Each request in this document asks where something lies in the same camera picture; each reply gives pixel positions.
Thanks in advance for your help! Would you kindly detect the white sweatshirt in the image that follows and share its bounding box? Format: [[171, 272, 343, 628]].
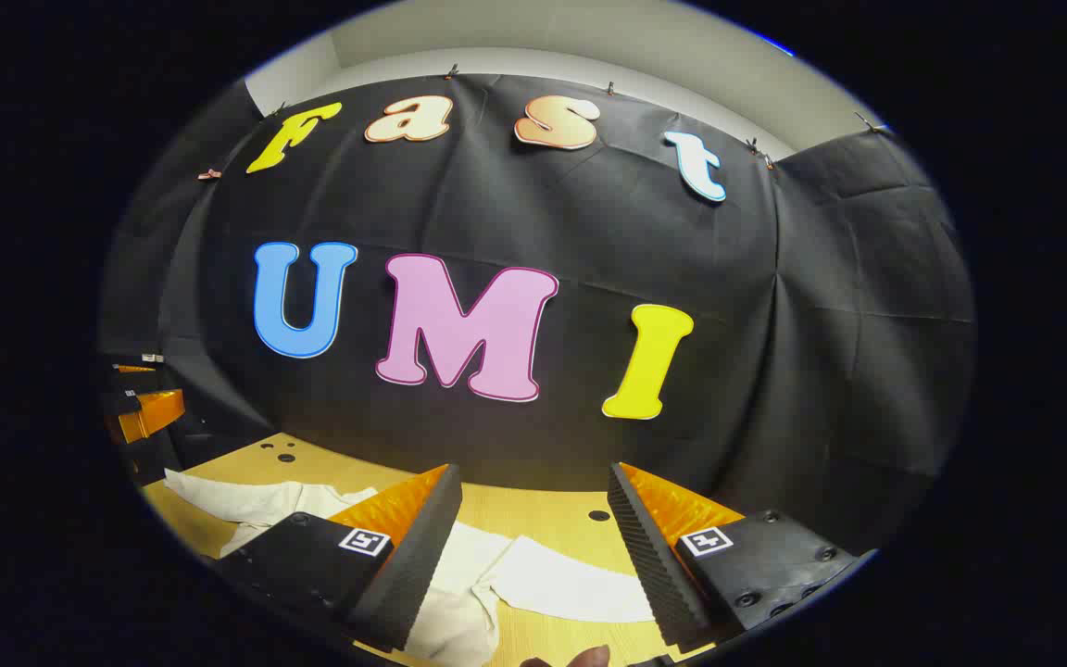
[[163, 468, 657, 667]]

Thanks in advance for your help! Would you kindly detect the black backdrop cloth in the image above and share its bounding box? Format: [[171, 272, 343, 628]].
[[98, 74, 977, 557]]

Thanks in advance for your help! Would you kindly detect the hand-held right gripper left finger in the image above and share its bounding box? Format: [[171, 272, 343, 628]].
[[214, 463, 465, 654]]

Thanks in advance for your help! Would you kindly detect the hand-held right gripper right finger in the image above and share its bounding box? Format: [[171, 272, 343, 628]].
[[606, 461, 877, 651]]

